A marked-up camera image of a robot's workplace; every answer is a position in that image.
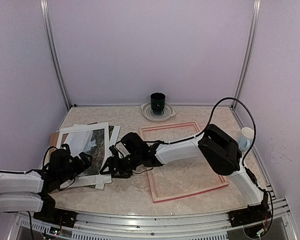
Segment left aluminium corner post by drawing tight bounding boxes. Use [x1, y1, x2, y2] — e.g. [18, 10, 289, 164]
[40, 0, 72, 110]

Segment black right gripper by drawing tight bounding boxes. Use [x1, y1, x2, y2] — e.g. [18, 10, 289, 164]
[100, 151, 142, 178]

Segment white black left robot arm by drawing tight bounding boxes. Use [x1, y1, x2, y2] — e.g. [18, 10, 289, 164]
[0, 143, 92, 223]

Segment aluminium front rail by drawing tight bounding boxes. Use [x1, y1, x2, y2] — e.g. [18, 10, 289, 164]
[14, 197, 294, 240]

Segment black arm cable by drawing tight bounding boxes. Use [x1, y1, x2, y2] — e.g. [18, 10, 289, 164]
[41, 146, 58, 171]
[194, 97, 274, 233]

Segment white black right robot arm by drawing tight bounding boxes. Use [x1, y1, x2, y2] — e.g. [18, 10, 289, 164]
[100, 124, 269, 222]

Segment right aluminium corner post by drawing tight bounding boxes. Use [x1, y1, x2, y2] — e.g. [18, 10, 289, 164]
[234, 0, 261, 99]

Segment dark green cup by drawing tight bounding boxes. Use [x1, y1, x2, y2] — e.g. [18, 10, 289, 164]
[150, 92, 166, 114]

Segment light blue paper cup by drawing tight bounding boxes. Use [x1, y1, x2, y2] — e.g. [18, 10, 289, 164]
[238, 127, 254, 152]

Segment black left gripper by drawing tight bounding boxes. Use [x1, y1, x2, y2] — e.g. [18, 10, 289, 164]
[58, 152, 92, 185]

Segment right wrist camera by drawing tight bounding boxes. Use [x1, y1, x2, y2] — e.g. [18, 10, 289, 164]
[109, 141, 129, 158]

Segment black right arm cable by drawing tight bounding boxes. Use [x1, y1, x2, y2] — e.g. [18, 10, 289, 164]
[194, 97, 274, 233]

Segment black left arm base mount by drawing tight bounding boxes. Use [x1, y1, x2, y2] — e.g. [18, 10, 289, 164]
[33, 208, 77, 228]

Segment aluminium corner post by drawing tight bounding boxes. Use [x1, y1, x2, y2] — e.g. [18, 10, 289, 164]
[40, 0, 72, 110]
[234, 0, 261, 99]

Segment white mat board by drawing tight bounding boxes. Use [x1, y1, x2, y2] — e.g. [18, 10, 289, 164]
[55, 124, 121, 190]

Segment brown backing board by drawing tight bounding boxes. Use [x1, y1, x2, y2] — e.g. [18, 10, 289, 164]
[49, 122, 98, 151]

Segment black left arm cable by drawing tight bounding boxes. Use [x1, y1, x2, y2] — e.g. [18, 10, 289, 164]
[41, 146, 58, 171]

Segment striped ceramic plate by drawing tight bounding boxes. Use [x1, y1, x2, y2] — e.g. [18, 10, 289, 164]
[140, 103, 176, 122]

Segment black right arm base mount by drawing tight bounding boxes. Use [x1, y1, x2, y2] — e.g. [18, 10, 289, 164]
[228, 208, 272, 227]

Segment pink wooden picture frame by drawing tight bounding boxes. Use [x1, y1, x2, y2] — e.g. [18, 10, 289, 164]
[139, 121, 229, 203]

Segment landscape photo print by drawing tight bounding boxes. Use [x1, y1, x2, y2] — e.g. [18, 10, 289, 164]
[88, 125, 115, 190]

